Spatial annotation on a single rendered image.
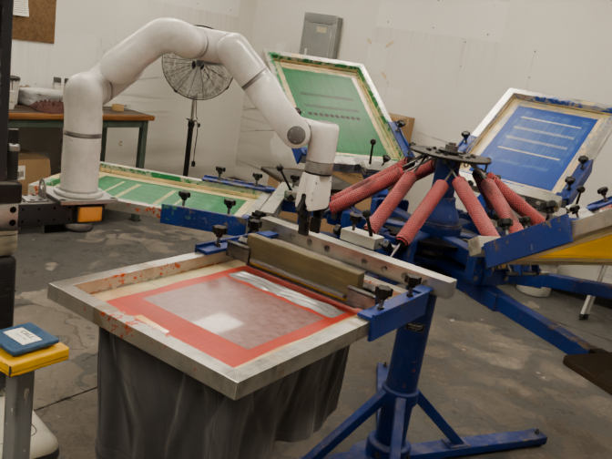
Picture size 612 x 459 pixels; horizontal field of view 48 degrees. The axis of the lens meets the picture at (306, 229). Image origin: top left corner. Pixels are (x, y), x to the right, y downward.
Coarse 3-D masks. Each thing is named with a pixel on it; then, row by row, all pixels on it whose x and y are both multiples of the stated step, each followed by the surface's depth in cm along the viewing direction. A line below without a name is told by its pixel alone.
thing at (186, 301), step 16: (224, 272) 192; (256, 272) 196; (160, 288) 173; (176, 288) 175; (192, 288) 177; (208, 288) 178; (224, 288) 180; (240, 288) 182; (256, 288) 184; (112, 304) 159; (128, 304) 160; (144, 304) 162; (160, 304) 163; (176, 304) 165; (192, 304) 166; (208, 304) 168; (224, 304) 169; (240, 304) 171; (160, 320) 155; (176, 320) 156; (192, 320) 157
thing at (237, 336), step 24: (240, 312) 166; (264, 312) 168; (288, 312) 171; (312, 312) 173; (192, 336) 149; (216, 336) 151; (240, 336) 153; (264, 336) 155; (288, 336) 157; (240, 360) 142
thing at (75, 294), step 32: (192, 256) 191; (224, 256) 200; (64, 288) 155; (96, 288) 164; (96, 320) 148; (128, 320) 144; (352, 320) 164; (160, 352) 137; (192, 352) 134; (288, 352) 141; (320, 352) 148; (224, 384) 127; (256, 384) 131
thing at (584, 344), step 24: (456, 264) 248; (456, 288) 239; (480, 288) 228; (504, 312) 218; (528, 312) 209; (552, 336) 200; (576, 336) 196; (576, 360) 172; (600, 360) 175; (600, 384) 162
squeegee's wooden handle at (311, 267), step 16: (256, 240) 194; (272, 240) 193; (256, 256) 195; (272, 256) 192; (288, 256) 188; (304, 256) 185; (304, 272) 186; (320, 272) 183; (336, 272) 180; (352, 272) 177; (336, 288) 180
